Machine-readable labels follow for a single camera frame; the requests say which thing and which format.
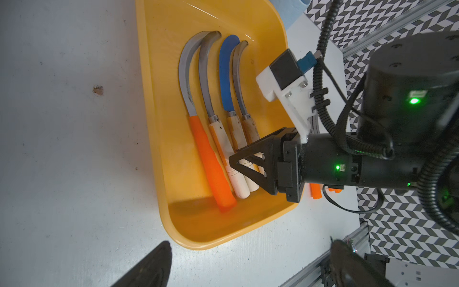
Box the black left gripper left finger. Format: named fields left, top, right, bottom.
left=112, top=240, right=172, bottom=287

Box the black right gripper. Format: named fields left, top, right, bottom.
left=228, top=127, right=363, bottom=204

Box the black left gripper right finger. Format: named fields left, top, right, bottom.
left=330, top=240, right=393, bottom=287

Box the sickle with wooden handle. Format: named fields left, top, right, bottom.
left=198, top=31, right=251, bottom=199
left=232, top=41, right=261, bottom=145

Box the sickle with orange handle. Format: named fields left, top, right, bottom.
left=178, top=31, right=237, bottom=212
left=328, top=187, right=343, bottom=193
left=310, top=183, right=322, bottom=200

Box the yellow plastic storage tray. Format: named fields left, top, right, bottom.
left=136, top=1, right=295, bottom=250

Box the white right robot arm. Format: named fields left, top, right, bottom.
left=229, top=31, right=459, bottom=234

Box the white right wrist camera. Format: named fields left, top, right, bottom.
left=256, top=49, right=322, bottom=144

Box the aluminium corner frame post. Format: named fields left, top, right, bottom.
left=342, top=0, right=451, bottom=59

